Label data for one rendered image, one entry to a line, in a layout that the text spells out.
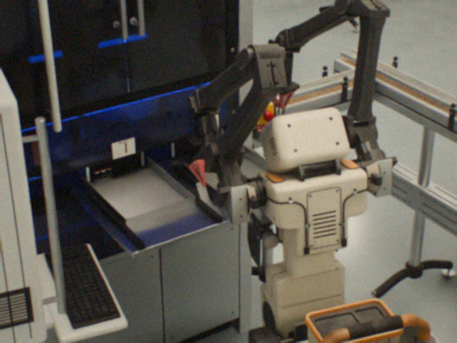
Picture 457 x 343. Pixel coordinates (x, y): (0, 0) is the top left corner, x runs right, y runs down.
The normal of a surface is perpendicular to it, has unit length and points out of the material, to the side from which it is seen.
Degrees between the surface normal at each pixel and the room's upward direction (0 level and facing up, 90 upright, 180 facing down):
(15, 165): 90
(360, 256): 0
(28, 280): 90
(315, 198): 82
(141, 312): 90
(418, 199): 90
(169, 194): 0
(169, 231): 0
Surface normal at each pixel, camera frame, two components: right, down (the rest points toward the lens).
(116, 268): 0.53, 0.41
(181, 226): -0.01, -0.88
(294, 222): 0.32, 0.33
